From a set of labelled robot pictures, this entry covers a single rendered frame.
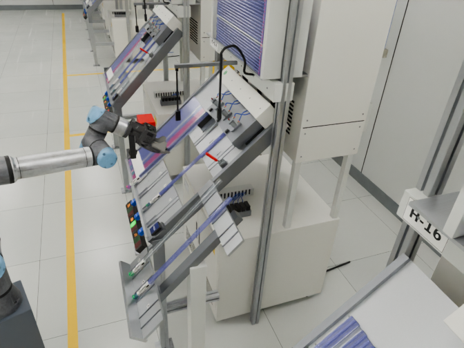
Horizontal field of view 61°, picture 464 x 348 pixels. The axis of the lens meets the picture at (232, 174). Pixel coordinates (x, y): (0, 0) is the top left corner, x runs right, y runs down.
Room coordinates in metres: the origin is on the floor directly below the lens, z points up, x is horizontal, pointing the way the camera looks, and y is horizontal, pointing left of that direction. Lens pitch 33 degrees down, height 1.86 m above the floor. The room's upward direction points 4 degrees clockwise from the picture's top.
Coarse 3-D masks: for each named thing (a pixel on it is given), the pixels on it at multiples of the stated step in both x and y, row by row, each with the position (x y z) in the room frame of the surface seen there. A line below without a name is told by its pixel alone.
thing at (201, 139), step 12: (216, 84) 1.94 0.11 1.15; (204, 96) 1.92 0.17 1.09; (216, 96) 1.85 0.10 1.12; (204, 108) 1.82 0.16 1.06; (192, 132) 1.71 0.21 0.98; (204, 132) 1.65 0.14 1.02; (216, 132) 1.59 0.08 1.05; (204, 144) 1.56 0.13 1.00; (216, 144) 1.52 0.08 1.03; (228, 144) 1.47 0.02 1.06; (204, 156) 1.49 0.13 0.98; (216, 156) 1.45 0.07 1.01; (228, 156) 1.40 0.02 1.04; (216, 168) 1.38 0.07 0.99
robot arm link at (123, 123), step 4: (120, 120) 1.41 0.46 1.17; (124, 120) 1.42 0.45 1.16; (120, 124) 1.40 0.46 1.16; (124, 124) 1.41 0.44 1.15; (128, 124) 1.43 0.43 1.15; (116, 128) 1.39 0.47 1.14; (120, 128) 1.39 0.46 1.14; (124, 128) 1.40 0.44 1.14; (116, 132) 1.39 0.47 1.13; (120, 132) 1.39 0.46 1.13; (124, 132) 1.40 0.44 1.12; (120, 136) 1.41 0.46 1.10
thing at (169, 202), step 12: (156, 168) 1.62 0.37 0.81; (144, 180) 1.60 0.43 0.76; (156, 180) 1.54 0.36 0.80; (168, 180) 1.49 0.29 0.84; (144, 192) 1.52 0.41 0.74; (156, 192) 1.47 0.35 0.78; (168, 192) 1.42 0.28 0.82; (144, 204) 1.44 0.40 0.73; (156, 204) 1.39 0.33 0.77; (168, 204) 1.34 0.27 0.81; (180, 204) 1.31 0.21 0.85; (156, 216) 1.32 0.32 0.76; (168, 216) 1.28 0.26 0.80
